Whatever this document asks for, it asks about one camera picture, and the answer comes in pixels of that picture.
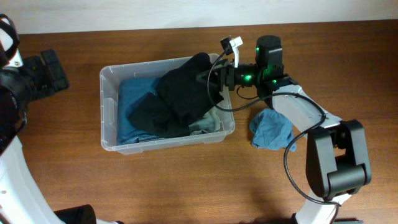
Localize clear plastic storage bin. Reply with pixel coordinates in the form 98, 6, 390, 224
99, 57, 236, 155

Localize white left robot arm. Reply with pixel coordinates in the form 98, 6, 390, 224
1, 14, 102, 224

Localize light blue cloth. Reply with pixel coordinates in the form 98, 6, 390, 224
249, 108, 294, 151

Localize black garment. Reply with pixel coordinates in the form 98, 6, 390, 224
156, 52, 223, 126

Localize dark green garment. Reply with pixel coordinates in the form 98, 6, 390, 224
127, 92, 190, 138

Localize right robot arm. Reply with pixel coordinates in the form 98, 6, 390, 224
197, 35, 372, 223

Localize dark blue jeans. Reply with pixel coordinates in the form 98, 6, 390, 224
116, 77, 159, 146

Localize light grey jeans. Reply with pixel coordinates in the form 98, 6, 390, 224
189, 108, 221, 136

